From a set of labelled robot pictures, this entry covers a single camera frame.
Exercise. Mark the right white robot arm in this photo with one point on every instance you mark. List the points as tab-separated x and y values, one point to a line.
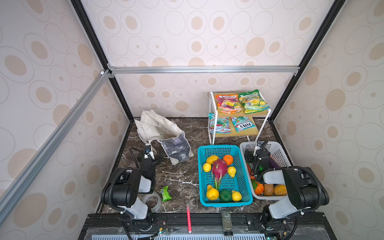
294	190

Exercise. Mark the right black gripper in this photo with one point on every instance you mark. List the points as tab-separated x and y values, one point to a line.
259	154

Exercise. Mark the orange pink snack bag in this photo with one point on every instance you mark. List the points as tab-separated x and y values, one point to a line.
228	104

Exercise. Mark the small yellow lemon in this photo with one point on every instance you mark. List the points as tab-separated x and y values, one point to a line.
207	167

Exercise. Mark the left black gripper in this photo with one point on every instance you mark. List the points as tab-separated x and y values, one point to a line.
149	160

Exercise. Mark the cream canvas tote bag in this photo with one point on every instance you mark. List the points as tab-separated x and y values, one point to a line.
154	127

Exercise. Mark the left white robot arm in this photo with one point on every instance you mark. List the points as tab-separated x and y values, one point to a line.
125	184

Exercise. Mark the green avocado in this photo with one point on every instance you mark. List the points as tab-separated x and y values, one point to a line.
225	196

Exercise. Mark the teal red snack bag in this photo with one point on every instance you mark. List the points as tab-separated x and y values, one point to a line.
222	124

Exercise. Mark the clear tape roll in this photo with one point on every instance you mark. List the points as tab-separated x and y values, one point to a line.
154	201

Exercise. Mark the teal plastic basket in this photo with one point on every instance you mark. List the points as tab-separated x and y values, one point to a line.
223	177

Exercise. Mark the orange tangerine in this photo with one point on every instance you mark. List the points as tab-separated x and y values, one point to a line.
229	159

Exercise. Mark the white plastic basket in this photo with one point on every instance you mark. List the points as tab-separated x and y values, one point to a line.
278	156

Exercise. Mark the white wooden two-tier shelf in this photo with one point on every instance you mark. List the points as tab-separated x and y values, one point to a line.
259	119

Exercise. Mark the yellow lemon front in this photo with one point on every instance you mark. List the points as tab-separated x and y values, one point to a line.
236	196

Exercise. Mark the diagonal aluminium frame bar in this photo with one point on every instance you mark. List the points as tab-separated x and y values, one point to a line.
33	168

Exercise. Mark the pink dragon fruit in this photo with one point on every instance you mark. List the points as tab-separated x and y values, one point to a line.
219	169

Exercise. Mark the bumpy yellow citron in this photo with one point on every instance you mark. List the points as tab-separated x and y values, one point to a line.
211	159

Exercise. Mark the horizontal aluminium frame bar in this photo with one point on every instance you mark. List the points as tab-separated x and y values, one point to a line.
204	70

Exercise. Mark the purple eggplant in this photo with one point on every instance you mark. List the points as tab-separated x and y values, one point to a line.
273	164

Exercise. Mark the small orange pumpkin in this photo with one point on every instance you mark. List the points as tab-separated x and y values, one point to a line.
258	187

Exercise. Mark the green Fox's candy bag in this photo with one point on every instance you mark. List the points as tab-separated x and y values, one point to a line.
242	123

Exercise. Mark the green crumpled wrapper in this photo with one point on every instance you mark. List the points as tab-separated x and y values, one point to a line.
165	194

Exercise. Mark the pink marker pen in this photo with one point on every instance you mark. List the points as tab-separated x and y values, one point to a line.
189	222

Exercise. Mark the brown potato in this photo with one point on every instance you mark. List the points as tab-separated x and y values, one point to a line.
268	190

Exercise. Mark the yellow orange potato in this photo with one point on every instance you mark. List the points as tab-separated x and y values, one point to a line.
280	190

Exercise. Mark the yellow pear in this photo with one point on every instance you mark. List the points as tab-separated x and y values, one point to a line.
232	171

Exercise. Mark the green yellow snack bag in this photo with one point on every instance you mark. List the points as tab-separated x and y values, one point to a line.
253	102

